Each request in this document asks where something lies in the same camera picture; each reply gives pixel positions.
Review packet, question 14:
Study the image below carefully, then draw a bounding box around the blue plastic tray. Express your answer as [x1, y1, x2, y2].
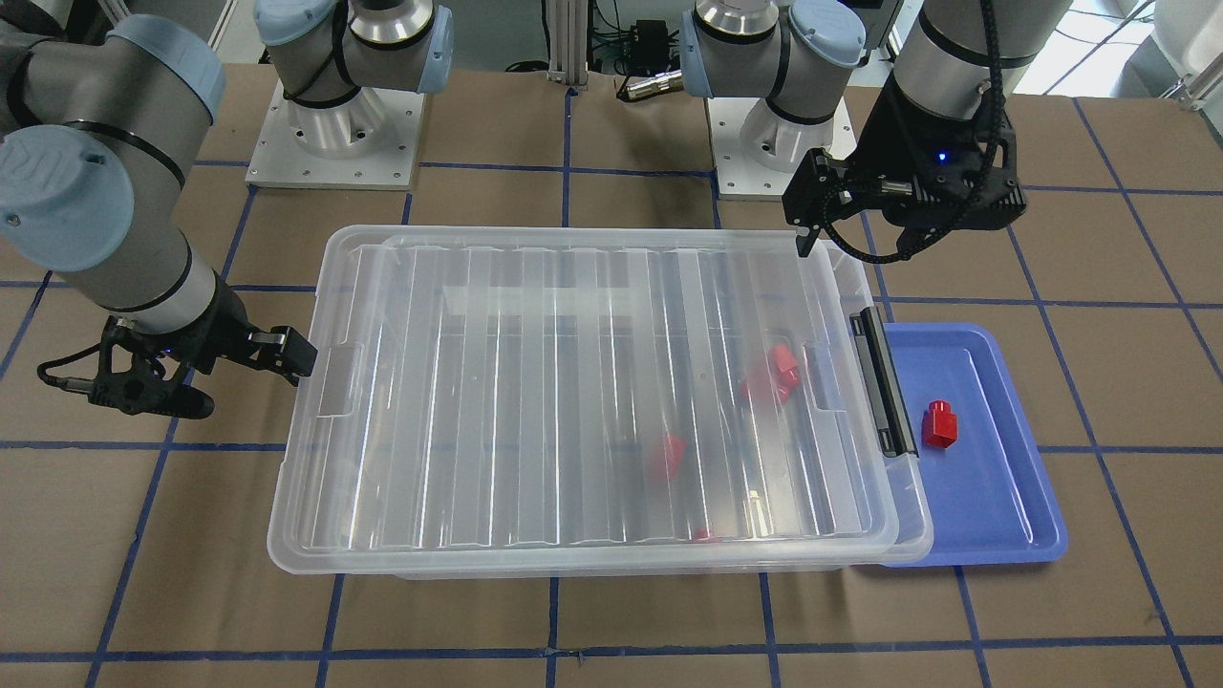
[885, 323, 1066, 568]

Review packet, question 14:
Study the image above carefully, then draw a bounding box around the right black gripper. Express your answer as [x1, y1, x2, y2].
[144, 277, 317, 386]

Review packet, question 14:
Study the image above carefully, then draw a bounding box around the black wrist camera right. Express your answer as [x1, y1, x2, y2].
[35, 317, 214, 419]

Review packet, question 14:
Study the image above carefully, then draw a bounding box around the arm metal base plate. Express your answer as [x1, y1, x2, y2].
[706, 97, 856, 202]
[246, 84, 427, 191]

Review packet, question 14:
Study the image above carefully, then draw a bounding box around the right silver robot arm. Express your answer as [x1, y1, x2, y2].
[2, 1, 455, 395]

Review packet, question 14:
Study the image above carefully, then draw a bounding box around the clear plastic storage box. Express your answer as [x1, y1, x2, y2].
[363, 244, 934, 580]

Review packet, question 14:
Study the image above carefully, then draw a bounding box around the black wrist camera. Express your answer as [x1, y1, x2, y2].
[781, 147, 863, 238]
[35, 317, 214, 419]

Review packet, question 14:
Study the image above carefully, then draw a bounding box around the red block with stud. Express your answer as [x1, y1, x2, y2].
[921, 400, 959, 448]

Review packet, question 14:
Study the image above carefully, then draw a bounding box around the clear plastic box lid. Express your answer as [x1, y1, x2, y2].
[267, 226, 903, 576]

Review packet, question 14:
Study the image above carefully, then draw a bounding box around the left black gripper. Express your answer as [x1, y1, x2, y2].
[795, 77, 1029, 258]

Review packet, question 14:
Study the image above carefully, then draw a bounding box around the red block under lid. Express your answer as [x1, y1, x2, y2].
[646, 433, 687, 484]

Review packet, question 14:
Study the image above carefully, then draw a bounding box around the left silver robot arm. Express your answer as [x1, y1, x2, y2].
[678, 1, 1069, 265]

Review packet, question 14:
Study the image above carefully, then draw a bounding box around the red block near front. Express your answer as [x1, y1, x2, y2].
[690, 527, 718, 544]

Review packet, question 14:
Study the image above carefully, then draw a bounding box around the black box latch handle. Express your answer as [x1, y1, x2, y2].
[850, 306, 920, 458]

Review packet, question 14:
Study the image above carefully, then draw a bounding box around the silver cylinder connector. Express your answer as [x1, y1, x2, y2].
[615, 70, 684, 103]

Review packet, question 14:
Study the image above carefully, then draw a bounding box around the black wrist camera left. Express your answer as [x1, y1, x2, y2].
[781, 147, 863, 238]

